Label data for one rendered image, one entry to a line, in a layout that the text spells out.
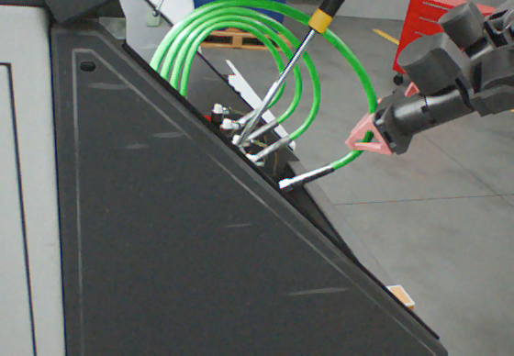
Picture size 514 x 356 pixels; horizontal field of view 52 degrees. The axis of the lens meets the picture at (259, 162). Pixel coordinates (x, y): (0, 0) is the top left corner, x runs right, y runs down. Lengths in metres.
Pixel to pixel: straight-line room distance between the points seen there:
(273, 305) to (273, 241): 0.10
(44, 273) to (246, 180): 0.23
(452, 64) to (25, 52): 0.52
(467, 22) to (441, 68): 0.28
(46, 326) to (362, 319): 0.41
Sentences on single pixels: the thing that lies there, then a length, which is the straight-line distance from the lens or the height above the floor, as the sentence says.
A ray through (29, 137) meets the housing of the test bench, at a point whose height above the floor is 1.35.
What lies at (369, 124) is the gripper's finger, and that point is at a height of 1.28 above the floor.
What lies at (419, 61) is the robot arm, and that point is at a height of 1.40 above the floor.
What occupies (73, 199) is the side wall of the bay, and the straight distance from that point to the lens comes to 0.55.
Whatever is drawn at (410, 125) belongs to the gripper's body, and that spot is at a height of 1.29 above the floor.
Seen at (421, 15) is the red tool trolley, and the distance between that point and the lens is 5.25.
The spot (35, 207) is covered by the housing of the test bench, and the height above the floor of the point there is 1.28.
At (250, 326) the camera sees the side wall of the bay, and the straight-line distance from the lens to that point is 0.71.
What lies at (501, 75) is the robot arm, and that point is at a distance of 0.75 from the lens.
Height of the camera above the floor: 1.58
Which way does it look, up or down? 27 degrees down
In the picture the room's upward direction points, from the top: 9 degrees clockwise
